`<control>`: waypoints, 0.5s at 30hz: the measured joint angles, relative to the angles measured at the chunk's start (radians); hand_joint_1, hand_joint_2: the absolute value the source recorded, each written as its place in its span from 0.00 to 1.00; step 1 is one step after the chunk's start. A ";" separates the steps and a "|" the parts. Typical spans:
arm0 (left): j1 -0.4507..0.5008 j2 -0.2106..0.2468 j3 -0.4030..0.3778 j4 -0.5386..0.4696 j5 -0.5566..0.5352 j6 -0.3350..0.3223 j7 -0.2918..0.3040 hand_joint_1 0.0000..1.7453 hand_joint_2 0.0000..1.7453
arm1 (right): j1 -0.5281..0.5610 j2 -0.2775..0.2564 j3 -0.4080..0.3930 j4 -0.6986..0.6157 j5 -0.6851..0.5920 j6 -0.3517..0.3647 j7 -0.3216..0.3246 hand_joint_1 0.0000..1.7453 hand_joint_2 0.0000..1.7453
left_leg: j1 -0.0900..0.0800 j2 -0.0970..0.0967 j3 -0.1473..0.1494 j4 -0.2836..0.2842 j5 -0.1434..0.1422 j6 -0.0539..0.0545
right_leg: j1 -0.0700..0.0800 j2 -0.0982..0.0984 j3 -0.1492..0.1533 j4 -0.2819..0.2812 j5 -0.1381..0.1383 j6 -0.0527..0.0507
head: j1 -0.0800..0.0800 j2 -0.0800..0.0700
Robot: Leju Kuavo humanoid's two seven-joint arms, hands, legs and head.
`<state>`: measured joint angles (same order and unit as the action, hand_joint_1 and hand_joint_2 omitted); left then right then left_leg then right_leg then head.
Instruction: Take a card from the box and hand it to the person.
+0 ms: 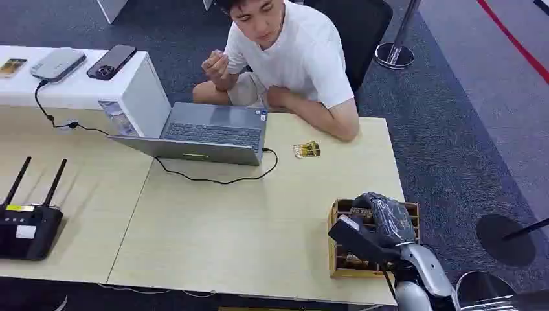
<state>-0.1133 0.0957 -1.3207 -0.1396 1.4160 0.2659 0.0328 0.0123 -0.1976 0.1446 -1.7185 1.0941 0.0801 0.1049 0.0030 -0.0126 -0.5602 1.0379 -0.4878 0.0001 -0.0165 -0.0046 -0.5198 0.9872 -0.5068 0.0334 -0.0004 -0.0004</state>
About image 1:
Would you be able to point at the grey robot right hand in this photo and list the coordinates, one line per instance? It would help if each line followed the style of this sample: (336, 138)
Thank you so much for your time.
(388, 219)

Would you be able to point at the grey flat device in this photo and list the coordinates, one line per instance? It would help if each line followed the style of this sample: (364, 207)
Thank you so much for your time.
(58, 64)

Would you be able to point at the person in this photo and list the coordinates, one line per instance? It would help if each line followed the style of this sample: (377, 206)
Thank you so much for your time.
(296, 51)

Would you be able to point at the grey open laptop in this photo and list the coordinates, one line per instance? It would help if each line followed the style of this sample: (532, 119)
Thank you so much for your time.
(206, 133)

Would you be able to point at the white side table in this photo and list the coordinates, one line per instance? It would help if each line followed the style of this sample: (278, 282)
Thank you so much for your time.
(137, 86)

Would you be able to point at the white furniture panel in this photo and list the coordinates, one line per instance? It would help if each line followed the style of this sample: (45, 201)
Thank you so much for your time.
(110, 7)

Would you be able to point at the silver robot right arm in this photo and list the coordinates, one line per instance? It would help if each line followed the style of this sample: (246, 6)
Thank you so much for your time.
(422, 274)

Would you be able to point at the black wifi router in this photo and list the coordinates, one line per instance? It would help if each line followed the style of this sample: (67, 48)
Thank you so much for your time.
(28, 234)

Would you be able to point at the person's left hand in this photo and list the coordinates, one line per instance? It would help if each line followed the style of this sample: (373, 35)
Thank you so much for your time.
(278, 97)

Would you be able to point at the wooden card box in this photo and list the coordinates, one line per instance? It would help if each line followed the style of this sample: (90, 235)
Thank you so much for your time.
(336, 262)

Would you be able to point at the cards stack in box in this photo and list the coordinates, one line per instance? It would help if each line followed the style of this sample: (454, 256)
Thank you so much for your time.
(352, 259)

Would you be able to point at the black round stand base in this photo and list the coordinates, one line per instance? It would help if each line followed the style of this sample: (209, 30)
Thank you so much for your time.
(502, 242)

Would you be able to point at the black office chair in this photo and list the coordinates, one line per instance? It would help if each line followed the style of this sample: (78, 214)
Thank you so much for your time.
(356, 30)

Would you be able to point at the black smartphone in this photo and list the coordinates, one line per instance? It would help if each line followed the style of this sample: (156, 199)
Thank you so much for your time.
(111, 62)

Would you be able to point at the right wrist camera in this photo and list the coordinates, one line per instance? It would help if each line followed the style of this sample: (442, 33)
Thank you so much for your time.
(358, 242)

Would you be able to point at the black router antenna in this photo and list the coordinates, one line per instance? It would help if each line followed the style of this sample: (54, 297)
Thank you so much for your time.
(17, 180)
(55, 182)

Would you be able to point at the chrome round stand base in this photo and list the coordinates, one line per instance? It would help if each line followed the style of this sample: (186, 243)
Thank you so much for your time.
(484, 289)

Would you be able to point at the person's right hand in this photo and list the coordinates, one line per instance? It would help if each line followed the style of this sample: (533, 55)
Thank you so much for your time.
(216, 65)

